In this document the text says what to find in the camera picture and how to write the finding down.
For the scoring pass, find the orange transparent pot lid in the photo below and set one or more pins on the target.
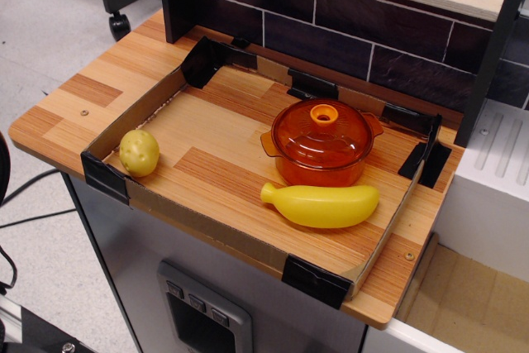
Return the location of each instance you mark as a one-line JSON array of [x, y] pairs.
[[324, 134]]

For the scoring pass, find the orange transparent plastic pot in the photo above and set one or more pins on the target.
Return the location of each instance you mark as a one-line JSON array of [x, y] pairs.
[[294, 174]]

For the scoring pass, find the black caster chair base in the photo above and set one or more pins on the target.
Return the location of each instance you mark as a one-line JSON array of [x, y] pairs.
[[119, 24]]

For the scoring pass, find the yellow plastic potato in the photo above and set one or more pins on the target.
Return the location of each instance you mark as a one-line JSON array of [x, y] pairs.
[[139, 153]]

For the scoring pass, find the yellow plastic banana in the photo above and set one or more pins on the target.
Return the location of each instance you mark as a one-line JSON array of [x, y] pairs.
[[322, 207]]

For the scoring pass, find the cardboard fence with black tape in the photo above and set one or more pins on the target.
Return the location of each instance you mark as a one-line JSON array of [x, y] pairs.
[[208, 116]]

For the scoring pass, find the grey toy oven panel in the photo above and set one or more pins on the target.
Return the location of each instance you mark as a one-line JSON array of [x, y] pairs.
[[202, 319]]

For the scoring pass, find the white toy sink unit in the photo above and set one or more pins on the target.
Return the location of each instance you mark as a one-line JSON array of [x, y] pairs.
[[470, 290]]

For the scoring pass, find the black upright post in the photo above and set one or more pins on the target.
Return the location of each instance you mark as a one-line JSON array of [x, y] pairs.
[[507, 16]]

